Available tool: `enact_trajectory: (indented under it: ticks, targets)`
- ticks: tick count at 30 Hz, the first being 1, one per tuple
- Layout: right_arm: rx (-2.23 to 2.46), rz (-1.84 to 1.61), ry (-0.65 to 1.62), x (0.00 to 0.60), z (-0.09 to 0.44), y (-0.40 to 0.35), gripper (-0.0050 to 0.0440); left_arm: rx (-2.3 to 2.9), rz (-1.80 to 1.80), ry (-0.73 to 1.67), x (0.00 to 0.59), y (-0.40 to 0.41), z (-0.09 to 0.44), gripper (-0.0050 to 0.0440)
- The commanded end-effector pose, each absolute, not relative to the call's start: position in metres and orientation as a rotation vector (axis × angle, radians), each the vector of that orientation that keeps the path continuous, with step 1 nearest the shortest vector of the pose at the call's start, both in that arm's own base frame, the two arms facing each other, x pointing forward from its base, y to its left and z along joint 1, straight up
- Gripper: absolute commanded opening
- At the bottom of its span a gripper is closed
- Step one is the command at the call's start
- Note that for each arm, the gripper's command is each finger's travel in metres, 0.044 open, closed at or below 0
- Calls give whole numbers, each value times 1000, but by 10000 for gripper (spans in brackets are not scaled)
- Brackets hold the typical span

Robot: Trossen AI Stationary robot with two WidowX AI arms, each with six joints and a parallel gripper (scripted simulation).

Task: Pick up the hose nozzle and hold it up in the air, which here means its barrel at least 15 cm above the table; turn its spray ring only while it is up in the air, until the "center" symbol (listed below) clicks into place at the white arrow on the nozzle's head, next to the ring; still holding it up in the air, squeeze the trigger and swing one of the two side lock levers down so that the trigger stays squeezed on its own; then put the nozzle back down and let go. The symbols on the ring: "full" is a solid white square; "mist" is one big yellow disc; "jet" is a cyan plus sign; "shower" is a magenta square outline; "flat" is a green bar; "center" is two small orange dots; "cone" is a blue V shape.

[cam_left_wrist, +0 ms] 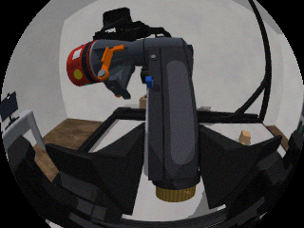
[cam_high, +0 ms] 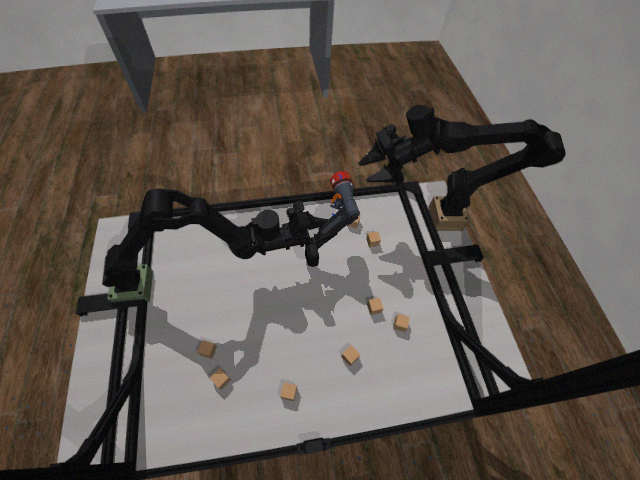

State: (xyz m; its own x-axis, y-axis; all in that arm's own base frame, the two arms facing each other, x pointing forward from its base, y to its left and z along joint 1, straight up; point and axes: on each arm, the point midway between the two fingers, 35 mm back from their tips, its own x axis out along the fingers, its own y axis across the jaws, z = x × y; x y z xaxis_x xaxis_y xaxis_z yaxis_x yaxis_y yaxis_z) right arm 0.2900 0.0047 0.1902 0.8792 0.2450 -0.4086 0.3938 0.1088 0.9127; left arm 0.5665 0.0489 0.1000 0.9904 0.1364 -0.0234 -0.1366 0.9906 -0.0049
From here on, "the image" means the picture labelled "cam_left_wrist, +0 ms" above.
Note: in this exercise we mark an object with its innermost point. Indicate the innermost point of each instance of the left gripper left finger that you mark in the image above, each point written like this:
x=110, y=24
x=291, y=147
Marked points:
x=116, y=168

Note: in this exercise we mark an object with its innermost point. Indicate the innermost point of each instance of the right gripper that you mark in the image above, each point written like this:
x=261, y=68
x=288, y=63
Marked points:
x=120, y=20

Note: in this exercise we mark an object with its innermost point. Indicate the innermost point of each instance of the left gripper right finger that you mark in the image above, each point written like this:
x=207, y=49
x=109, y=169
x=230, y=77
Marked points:
x=224, y=163

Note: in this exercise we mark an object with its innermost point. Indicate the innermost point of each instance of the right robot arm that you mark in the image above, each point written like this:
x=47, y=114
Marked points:
x=141, y=31

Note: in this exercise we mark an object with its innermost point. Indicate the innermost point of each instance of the black hose nozzle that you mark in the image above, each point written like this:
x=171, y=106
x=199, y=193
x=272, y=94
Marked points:
x=171, y=143

